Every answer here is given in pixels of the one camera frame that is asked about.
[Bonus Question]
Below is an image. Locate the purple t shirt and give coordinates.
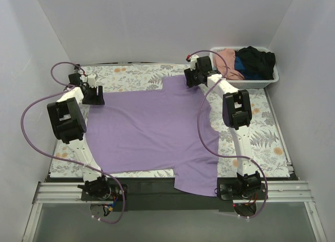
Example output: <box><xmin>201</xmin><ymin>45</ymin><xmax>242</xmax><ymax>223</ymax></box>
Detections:
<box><xmin>86</xmin><ymin>75</ymin><xmax>219</xmax><ymax>197</ymax></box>

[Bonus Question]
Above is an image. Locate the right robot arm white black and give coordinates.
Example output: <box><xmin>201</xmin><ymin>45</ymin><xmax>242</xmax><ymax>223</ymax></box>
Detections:
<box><xmin>184</xmin><ymin>54</ymin><xmax>262</xmax><ymax>200</ymax></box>

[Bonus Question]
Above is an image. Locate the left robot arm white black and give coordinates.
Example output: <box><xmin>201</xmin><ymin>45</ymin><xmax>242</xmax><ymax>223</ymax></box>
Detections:
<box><xmin>47</xmin><ymin>72</ymin><xmax>111</xmax><ymax>200</ymax></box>

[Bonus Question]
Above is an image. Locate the pink t shirt in basket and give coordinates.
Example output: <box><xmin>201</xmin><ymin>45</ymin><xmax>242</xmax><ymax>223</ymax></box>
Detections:
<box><xmin>213</xmin><ymin>48</ymin><xmax>244</xmax><ymax>80</ymax></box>

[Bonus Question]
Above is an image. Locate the white plastic laundry basket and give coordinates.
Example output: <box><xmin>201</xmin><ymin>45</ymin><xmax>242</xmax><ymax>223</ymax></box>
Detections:
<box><xmin>209</xmin><ymin>47</ymin><xmax>279</xmax><ymax>89</ymax></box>

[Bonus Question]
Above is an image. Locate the blue t shirt in basket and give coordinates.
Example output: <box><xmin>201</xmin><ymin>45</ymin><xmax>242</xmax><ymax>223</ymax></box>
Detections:
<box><xmin>234</xmin><ymin>56</ymin><xmax>262</xmax><ymax>80</ymax></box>

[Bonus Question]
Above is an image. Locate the black t shirt in basket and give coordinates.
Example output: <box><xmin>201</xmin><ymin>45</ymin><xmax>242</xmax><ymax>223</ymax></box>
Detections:
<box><xmin>235</xmin><ymin>46</ymin><xmax>276</xmax><ymax>80</ymax></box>

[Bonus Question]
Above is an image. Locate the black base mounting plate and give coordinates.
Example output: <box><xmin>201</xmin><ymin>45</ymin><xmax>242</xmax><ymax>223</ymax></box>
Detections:
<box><xmin>78</xmin><ymin>178</ymin><xmax>265</xmax><ymax>213</ymax></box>

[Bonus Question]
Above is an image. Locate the floral patterned table cloth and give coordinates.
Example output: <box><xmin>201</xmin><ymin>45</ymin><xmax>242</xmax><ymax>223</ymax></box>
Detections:
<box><xmin>49</xmin><ymin>64</ymin><xmax>294</xmax><ymax>179</ymax></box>

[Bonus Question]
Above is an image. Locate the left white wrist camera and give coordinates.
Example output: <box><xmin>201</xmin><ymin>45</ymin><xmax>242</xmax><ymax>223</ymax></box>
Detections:
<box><xmin>86</xmin><ymin>75</ymin><xmax>97</xmax><ymax>88</ymax></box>

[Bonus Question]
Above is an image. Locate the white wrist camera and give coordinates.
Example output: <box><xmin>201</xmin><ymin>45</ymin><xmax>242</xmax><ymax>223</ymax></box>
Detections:
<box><xmin>186</xmin><ymin>54</ymin><xmax>199</xmax><ymax>71</ymax></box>
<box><xmin>86</xmin><ymin>75</ymin><xmax>97</xmax><ymax>88</ymax></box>

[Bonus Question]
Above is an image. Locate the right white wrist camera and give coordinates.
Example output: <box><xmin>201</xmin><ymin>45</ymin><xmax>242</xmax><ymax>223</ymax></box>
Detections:
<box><xmin>186</xmin><ymin>54</ymin><xmax>199</xmax><ymax>71</ymax></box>

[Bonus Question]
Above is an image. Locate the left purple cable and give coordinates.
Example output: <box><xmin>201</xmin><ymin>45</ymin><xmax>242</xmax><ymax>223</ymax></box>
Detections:
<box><xmin>20</xmin><ymin>61</ymin><xmax>127</xmax><ymax>224</ymax></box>

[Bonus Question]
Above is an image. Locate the aluminium frame rail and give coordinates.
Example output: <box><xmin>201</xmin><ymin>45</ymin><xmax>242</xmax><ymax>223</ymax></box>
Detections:
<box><xmin>23</xmin><ymin>181</ymin><xmax>326</xmax><ymax>241</ymax></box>

